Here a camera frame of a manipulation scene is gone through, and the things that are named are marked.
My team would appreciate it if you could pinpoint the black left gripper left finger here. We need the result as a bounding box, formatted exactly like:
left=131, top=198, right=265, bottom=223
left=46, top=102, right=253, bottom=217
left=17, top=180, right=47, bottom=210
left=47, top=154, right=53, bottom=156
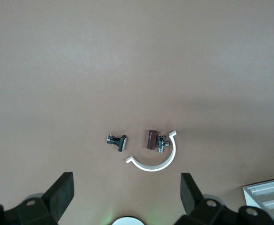
left=5, top=172, right=75, bottom=225

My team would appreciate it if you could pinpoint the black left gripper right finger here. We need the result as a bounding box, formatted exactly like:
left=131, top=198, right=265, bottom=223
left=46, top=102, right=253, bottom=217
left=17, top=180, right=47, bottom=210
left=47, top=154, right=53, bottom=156
left=176, top=172, right=240, bottom=225

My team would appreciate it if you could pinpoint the white drawer cabinet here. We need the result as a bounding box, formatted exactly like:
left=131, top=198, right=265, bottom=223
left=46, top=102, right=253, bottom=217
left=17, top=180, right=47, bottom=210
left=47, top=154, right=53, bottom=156
left=242, top=177, right=274, bottom=225

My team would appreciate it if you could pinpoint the black square push button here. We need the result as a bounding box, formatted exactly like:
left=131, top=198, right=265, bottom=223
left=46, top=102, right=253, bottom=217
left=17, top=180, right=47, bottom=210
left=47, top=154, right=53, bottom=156
left=106, top=133, right=129, bottom=152

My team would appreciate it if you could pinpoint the chrome angle valve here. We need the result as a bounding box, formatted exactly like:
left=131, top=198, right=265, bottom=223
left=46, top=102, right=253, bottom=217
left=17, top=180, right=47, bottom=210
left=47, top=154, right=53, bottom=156
left=156, top=135, right=171, bottom=153

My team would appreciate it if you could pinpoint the dark brown clip part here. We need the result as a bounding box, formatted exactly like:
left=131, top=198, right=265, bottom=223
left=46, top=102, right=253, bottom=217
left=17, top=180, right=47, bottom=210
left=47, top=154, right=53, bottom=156
left=146, top=129, right=158, bottom=150

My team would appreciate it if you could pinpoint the brown table cover sheet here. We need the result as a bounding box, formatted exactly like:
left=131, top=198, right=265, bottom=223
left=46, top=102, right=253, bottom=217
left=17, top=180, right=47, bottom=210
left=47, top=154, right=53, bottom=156
left=0, top=0, right=274, bottom=225

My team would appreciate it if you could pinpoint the white half-ring pipe clamp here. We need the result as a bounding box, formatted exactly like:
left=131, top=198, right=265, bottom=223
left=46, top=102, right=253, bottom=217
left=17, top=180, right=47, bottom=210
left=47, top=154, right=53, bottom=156
left=125, top=130, right=177, bottom=172

